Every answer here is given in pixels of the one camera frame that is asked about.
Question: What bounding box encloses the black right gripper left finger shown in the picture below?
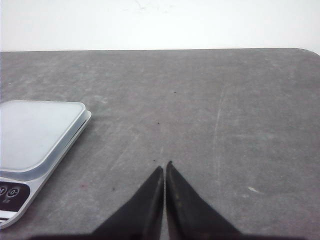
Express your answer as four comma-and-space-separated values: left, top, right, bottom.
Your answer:
92, 166, 164, 240

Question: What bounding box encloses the silver digital kitchen scale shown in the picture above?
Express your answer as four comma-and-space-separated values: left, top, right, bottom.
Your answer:
0, 100, 92, 229

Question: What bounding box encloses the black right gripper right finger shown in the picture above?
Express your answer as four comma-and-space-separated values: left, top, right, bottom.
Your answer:
165, 161, 240, 240

